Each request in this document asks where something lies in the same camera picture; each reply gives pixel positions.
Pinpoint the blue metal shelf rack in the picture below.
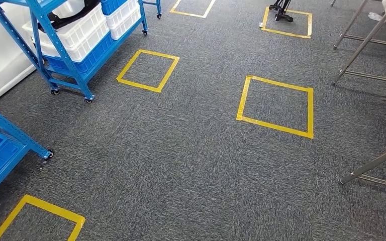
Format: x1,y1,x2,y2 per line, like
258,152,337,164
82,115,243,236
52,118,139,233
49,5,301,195
0,0,149,104
0,99,55,206
142,0,163,20

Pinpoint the black plastic part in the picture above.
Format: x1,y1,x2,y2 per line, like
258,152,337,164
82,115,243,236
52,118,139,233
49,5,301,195
37,0,102,31

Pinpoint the white plastic crate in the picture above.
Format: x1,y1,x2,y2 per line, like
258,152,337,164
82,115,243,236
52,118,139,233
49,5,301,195
105,0,141,30
21,3,111,63
110,8,143,41
50,0,86,19

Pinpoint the black metal fixture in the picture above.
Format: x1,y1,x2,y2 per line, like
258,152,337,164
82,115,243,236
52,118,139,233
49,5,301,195
268,0,295,23

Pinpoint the white table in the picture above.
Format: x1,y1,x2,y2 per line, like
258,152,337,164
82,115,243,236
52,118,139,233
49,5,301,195
329,0,386,86

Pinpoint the steel workbench leg frame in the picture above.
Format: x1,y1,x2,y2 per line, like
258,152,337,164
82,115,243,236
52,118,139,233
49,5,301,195
339,141,386,193

